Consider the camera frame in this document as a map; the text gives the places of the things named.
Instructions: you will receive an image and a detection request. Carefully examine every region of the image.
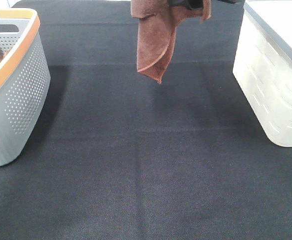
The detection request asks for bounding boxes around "brown microfibre towel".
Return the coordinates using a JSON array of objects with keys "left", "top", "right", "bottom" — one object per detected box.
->
[{"left": 130, "top": 0, "right": 211, "bottom": 83}]

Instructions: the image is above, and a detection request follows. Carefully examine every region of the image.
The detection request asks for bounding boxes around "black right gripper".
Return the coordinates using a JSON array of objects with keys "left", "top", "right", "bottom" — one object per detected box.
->
[{"left": 168, "top": 0, "right": 204, "bottom": 11}]

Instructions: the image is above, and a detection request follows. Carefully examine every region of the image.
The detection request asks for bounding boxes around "white plastic storage bin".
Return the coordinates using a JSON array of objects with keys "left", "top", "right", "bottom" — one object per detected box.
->
[{"left": 233, "top": 0, "right": 292, "bottom": 147}]

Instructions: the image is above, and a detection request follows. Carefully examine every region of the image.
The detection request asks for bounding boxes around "grey perforated laundry basket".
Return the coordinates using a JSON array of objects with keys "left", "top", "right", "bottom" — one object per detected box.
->
[{"left": 0, "top": 8, "right": 50, "bottom": 166}]

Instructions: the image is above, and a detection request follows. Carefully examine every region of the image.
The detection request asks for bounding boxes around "black table cloth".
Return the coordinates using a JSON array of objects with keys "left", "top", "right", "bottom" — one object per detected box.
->
[{"left": 0, "top": 0, "right": 292, "bottom": 240}]

